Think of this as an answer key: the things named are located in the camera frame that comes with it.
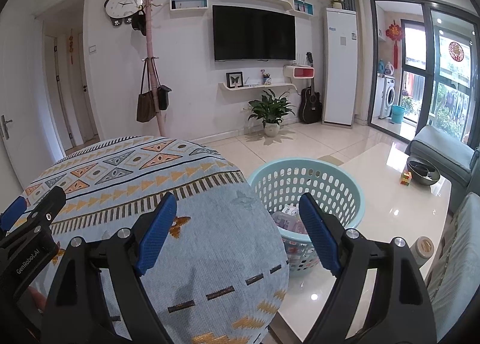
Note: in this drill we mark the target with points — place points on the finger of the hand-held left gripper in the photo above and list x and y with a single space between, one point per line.
48 203
13 212

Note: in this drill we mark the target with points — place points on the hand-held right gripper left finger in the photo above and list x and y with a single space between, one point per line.
157 231

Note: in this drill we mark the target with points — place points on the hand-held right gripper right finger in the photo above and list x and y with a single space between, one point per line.
318 235

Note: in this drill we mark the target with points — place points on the pale pink packet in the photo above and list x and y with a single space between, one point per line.
285 222

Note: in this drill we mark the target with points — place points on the light blue perforated plastic basket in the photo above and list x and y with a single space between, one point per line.
337 186

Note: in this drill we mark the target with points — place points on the person's left hand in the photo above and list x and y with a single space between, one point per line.
37 297

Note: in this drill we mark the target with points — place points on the white entrance door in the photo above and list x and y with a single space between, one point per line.
22 104

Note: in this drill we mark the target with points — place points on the colourful puzzle cube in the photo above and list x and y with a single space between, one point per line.
405 178

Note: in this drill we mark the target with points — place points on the white hallway door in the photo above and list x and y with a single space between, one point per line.
88 104

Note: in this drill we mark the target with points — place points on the grey metal bowl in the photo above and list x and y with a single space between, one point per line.
423 171

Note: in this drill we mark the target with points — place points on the brown tote bag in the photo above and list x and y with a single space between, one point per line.
145 107

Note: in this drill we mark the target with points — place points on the black acoustic guitar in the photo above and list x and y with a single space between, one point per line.
310 106

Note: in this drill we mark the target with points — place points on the small black bag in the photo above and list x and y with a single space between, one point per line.
164 98

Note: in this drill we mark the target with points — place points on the potted green plant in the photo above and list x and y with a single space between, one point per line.
270 109

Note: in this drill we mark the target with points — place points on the grey-green covered sofa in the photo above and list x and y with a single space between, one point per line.
457 254

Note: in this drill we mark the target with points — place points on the blue plastic bucket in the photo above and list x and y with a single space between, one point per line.
398 115

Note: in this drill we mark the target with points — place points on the grey armchair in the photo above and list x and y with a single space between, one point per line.
438 152

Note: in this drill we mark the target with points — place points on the white washing machine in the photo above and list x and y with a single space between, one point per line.
388 98

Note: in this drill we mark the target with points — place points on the balcony potted plant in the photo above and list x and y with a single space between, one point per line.
407 104

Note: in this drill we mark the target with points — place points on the red hallway hanging ornament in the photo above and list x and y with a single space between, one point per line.
70 44

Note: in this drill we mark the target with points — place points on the pen holder with pens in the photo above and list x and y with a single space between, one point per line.
265 78

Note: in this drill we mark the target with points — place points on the framed butterfly picture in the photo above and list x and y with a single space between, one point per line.
234 79

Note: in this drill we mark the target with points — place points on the blue detergent bottle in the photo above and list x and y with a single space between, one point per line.
381 67

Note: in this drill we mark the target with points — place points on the white purple detergent bottle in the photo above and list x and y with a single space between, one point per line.
389 69

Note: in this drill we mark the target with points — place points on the pink coat rack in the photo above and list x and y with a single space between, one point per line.
150 48

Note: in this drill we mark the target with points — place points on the black framed glass door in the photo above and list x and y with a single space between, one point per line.
429 66

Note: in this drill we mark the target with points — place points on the black hat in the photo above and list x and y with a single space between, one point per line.
139 21

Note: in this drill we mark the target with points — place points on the red knot hanging ornament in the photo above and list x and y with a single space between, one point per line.
394 33

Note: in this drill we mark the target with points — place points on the small blue box shelf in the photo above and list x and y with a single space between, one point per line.
303 7

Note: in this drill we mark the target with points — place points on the red round window paper-cut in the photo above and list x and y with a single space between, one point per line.
456 52

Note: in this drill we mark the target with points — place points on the white and blue box shelf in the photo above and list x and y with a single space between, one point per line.
187 2

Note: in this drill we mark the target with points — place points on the flower vase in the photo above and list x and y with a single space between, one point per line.
335 2

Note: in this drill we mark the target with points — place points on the white wavy wall shelf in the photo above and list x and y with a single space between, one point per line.
258 85

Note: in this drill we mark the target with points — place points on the white and red wall cabinet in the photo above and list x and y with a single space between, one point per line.
300 72

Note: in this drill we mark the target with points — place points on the panda wall clock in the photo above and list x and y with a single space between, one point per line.
122 4

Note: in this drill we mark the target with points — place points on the wall-mounted black television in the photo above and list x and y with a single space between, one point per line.
255 33

